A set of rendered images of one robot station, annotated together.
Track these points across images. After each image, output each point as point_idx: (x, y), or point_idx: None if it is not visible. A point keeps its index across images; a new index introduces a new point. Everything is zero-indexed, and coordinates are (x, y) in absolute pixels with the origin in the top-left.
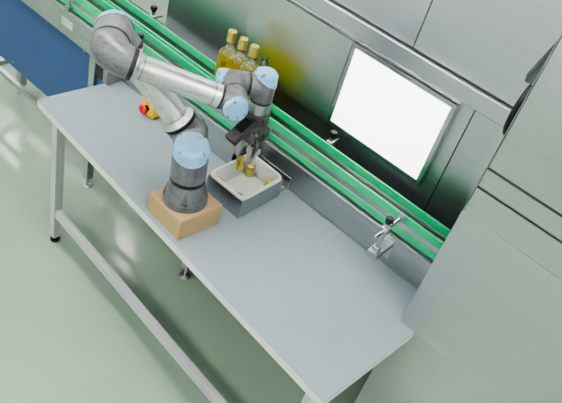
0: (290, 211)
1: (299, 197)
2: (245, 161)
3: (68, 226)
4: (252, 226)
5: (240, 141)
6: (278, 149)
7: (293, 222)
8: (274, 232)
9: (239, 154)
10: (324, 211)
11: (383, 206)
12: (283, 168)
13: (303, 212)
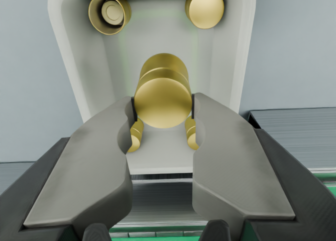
0: (61, 122)
1: None
2: (124, 100)
3: None
4: (39, 0)
5: (224, 188)
6: (175, 225)
7: (26, 105)
8: (3, 43)
9: (195, 115)
10: (23, 171)
11: None
12: (141, 190)
13: (52, 140)
